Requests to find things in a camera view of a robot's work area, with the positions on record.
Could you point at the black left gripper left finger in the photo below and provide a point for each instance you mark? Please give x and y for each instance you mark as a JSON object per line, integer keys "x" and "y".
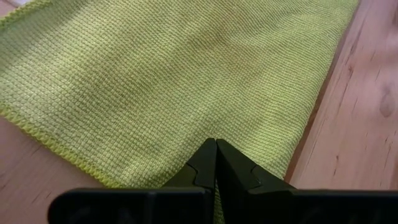
{"x": 186, "y": 205}

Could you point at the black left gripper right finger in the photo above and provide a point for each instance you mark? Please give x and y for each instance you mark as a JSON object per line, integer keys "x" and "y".
{"x": 248, "y": 205}

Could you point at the green microfiber towel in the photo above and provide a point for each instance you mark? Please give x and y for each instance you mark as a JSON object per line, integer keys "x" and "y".
{"x": 171, "y": 77}

